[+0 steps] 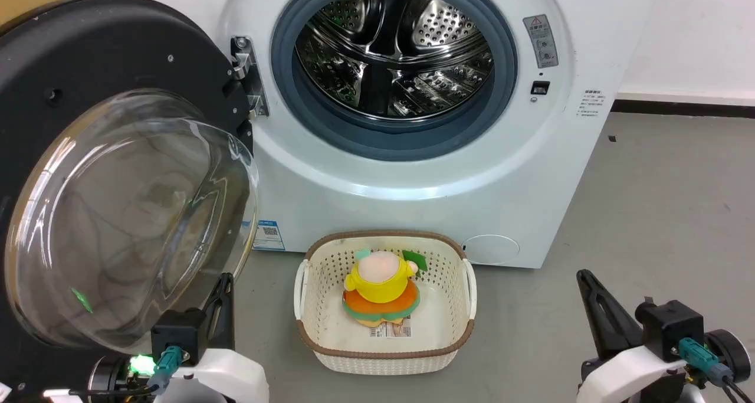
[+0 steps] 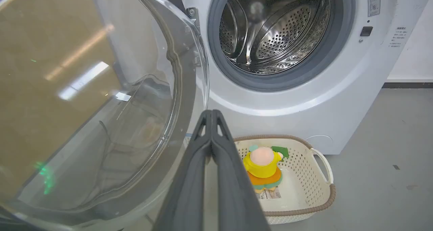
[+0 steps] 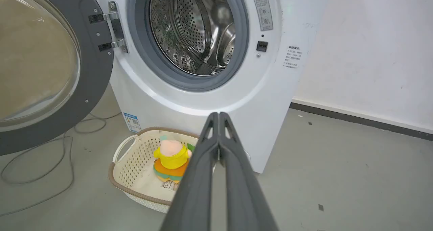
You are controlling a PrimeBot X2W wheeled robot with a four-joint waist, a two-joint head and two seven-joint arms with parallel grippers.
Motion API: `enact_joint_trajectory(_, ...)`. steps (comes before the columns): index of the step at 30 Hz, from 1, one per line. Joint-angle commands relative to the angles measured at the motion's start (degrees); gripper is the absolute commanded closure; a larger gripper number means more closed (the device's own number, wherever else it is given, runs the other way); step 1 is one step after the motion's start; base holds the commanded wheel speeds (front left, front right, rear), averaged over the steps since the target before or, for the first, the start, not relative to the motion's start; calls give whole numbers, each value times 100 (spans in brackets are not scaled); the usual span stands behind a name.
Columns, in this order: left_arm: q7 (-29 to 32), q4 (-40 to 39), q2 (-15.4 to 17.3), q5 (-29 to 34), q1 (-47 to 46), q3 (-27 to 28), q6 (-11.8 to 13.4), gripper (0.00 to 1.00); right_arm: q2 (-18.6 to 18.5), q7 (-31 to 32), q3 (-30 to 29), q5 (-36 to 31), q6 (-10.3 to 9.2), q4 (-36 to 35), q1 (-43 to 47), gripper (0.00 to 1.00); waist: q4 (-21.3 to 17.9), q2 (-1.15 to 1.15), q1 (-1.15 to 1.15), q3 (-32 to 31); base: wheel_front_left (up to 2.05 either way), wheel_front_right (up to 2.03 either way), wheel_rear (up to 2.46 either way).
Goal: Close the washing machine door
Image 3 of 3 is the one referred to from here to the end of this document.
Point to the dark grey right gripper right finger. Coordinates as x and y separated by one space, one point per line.
242 190

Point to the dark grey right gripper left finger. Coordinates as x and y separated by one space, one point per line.
196 183

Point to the white front-load washing machine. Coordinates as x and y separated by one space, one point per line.
257 99

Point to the metal door hinge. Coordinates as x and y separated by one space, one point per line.
116 26

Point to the round grey washing machine door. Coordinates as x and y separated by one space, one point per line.
50 62

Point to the yellow orange plush doll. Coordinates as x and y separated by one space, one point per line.
172 160

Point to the cream perforated laundry basket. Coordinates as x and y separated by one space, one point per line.
135 170

